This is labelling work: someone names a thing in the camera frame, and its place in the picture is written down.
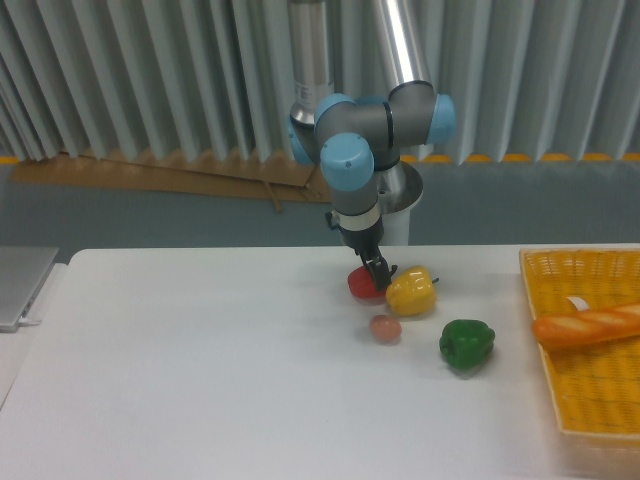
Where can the yellow bell pepper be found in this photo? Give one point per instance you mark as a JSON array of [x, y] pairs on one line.
[[412, 292]]

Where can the green bell pepper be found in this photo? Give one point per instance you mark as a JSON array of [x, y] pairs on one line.
[[466, 343]]

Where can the silver laptop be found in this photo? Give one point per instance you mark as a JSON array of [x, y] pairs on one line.
[[24, 271]]

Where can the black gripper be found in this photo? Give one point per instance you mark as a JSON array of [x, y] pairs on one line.
[[365, 244]]

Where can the baguette bread loaf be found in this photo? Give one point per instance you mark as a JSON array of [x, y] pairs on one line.
[[587, 327]]

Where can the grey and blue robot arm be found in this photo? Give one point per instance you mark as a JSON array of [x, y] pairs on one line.
[[357, 143]]

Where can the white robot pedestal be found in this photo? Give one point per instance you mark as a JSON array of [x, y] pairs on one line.
[[400, 215]]

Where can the white paper tag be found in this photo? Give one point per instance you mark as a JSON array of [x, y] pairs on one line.
[[578, 303]]

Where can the red bell pepper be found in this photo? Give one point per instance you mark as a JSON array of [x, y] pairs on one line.
[[361, 285]]

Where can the brown egg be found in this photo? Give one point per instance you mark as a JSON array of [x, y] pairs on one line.
[[385, 328]]

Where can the brown cardboard sheet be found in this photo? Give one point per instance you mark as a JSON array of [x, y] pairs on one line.
[[277, 179]]

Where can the yellow woven basket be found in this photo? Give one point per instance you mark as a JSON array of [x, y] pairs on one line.
[[594, 388]]

